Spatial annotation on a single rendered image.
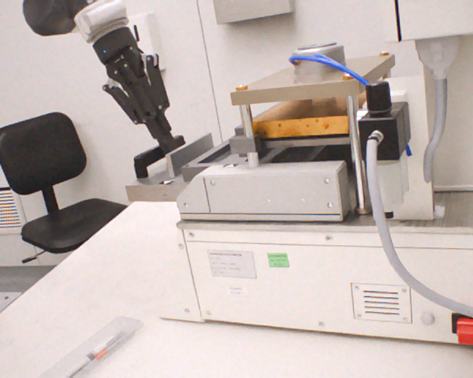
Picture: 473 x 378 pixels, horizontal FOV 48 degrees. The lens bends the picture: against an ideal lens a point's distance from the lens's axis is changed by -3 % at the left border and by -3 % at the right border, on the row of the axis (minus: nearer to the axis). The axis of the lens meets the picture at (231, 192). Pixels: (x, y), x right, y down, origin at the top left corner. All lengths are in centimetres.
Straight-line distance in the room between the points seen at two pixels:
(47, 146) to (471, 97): 212
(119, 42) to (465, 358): 73
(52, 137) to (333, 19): 136
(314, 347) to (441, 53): 43
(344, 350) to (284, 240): 17
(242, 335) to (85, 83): 200
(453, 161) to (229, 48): 170
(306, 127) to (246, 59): 162
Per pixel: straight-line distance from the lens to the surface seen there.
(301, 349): 80
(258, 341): 83
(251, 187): 75
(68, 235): 231
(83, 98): 270
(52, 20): 104
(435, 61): 67
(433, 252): 71
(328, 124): 75
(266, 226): 75
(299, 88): 71
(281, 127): 77
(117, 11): 94
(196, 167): 85
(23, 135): 258
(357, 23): 228
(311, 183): 71
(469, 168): 79
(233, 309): 84
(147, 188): 90
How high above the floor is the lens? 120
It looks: 17 degrees down
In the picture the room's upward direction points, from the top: 10 degrees counter-clockwise
